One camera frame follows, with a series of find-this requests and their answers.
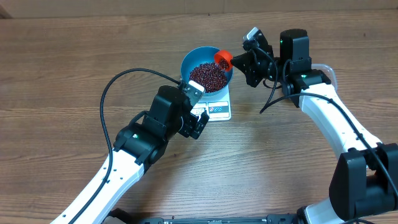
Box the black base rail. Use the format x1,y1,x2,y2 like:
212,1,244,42
102,208,308,224

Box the clear plastic container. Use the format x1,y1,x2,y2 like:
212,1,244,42
312,63,338,91

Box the blue bowl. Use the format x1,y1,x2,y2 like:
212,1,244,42
180,46,233,97

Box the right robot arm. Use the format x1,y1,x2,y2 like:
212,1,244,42
230,28,397,223

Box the red beans in scoop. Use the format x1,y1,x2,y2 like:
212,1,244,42
218,58,229,71

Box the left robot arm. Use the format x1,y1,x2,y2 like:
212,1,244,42
54,81,209,223

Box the red beans in bowl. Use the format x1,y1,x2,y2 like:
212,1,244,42
189,62,228,93

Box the white kitchen scale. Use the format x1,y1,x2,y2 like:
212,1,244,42
191,85,231,122

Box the red measuring scoop blue handle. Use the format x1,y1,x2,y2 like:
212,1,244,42
214,50,233,72

